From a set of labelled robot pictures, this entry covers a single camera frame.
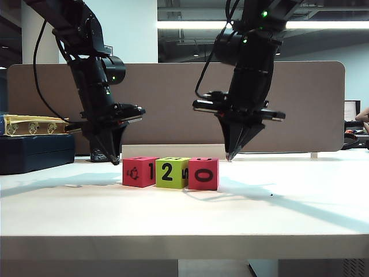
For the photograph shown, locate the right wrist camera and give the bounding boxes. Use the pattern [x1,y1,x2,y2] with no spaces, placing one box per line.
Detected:
[201,91,231,102]

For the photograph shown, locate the green foam block with 2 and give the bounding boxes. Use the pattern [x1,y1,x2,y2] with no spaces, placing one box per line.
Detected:
[155,157,191,190]

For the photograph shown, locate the brown desk partition panel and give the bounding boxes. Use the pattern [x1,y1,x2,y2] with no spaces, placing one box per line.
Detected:
[7,60,346,154]

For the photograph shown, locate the person in background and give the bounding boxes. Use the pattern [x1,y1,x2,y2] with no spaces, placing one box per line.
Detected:
[355,106,369,133]

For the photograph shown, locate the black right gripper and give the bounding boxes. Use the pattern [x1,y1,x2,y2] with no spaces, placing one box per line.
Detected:
[192,99,286,162]

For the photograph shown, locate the white desk leg panel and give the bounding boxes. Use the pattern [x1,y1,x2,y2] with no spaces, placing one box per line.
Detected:
[248,259,279,277]

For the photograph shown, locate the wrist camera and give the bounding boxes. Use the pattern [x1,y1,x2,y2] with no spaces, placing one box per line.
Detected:
[201,91,231,102]
[115,103,140,113]

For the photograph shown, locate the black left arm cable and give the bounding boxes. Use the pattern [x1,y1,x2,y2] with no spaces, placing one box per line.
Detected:
[32,20,70,121]

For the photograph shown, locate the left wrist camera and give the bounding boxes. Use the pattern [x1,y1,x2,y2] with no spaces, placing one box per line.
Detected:
[115,103,140,113]

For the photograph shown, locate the red foam block with penguin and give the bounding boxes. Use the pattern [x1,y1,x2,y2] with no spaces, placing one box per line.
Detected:
[122,156,159,188]

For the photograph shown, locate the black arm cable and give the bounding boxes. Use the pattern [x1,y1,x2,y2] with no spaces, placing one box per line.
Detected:
[32,20,70,121]
[194,0,246,98]

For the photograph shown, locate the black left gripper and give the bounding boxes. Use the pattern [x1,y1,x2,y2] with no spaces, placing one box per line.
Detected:
[68,104,146,166]

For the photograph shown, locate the grey perforated panel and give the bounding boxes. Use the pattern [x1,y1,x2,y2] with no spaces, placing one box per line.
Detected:
[278,259,369,277]

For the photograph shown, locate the red foam block with 0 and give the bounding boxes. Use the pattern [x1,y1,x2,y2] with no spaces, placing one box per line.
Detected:
[187,158,219,191]

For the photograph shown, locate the yellow patterned box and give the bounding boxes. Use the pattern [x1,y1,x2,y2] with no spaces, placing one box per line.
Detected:
[0,114,70,136]

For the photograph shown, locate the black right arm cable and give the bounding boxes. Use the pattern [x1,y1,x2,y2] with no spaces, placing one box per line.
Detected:
[194,0,246,98]

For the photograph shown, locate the background computer monitor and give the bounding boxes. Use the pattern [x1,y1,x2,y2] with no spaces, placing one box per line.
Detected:
[344,100,361,122]

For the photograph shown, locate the dark blue case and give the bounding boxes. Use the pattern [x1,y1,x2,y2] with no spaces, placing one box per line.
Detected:
[0,134,76,176]

